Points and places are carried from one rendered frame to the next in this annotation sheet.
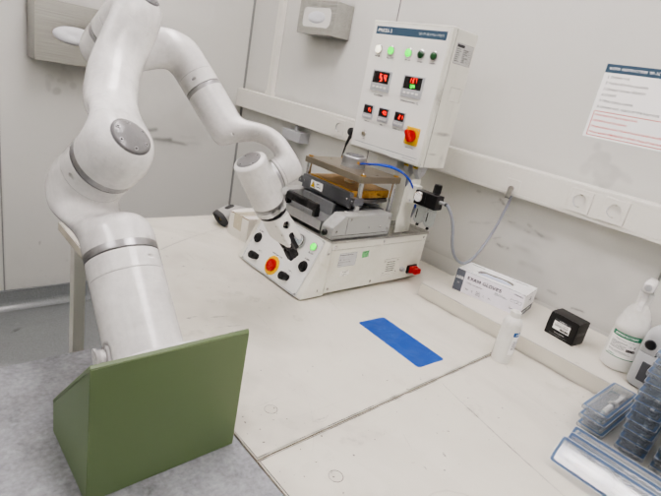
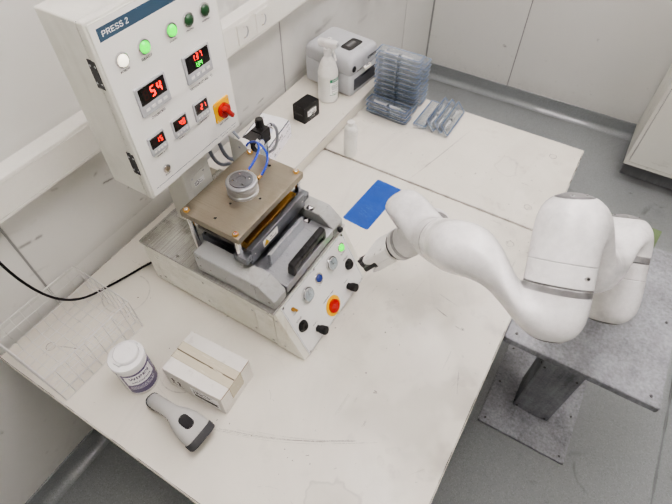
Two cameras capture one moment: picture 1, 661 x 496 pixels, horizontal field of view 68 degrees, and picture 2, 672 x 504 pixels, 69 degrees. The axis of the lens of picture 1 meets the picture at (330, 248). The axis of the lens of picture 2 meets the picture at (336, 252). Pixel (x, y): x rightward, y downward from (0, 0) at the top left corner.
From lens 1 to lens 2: 1.91 m
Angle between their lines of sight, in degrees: 83
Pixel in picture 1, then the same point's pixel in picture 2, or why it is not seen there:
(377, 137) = (185, 152)
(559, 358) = (341, 121)
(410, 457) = (489, 184)
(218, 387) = not seen: hidden behind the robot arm
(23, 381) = (605, 363)
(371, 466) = (509, 196)
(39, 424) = (616, 328)
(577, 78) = not seen: outside the picture
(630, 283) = (272, 55)
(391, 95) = (177, 96)
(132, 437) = not seen: hidden behind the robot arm
